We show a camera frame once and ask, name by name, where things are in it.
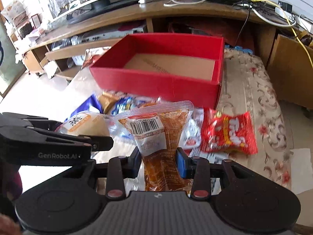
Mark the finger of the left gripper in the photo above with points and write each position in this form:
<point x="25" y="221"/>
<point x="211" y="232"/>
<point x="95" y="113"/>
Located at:
<point x="13" y="119"/>

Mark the gold brown snack packet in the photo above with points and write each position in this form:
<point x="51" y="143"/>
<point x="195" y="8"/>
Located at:
<point x="107" y="101"/>

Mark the orange clear snack packet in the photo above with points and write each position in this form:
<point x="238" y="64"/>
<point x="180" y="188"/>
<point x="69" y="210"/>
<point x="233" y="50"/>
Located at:
<point x="157" y="131"/>

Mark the white power adapter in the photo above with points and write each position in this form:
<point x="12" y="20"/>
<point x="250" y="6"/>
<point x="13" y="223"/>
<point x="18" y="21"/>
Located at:
<point x="144" y="1"/>

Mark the red Trolli gummy bag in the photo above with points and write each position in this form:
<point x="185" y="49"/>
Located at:
<point x="221" y="132"/>

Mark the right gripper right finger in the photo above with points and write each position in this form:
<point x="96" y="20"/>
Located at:
<point x="201" y="171"/>

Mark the floral table cloth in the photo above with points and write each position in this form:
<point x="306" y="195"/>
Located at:
<point x="246" y="87"/>

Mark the dark blue snack bag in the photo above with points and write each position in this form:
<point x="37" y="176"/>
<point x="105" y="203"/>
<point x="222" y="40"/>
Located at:
<point x="90" y="104"/>

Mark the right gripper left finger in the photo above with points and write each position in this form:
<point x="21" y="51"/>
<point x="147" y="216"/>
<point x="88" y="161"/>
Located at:
<point x="116" y="170"/>

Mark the white power strip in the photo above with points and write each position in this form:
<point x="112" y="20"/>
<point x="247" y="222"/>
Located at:
<point x="300" y="20"/>

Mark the red cardboard box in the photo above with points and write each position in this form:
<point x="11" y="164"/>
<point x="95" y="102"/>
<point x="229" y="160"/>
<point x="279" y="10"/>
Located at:
<point x="173" y="66"/>

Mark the bread bun clear packet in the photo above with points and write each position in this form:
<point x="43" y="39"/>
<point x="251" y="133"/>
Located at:
<point x="87" y="123"/>

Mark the brown wooden cabinet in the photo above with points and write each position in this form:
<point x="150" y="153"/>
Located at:
<point x="290" y="71"/>

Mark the wooden TV stand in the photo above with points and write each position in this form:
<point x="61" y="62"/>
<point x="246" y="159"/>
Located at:
<point x="238" y="26"/>

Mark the white printed snack packet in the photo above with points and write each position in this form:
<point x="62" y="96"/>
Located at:
<point x="191" y="134"/>

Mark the silver media player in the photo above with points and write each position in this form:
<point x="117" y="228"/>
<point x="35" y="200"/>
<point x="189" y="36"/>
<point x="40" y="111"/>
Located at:
<point x="111" y="32"/>

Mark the blue colourful snack bag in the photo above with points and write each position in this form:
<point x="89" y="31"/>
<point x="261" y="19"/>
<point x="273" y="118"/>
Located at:
<point x="131" y="102"/>

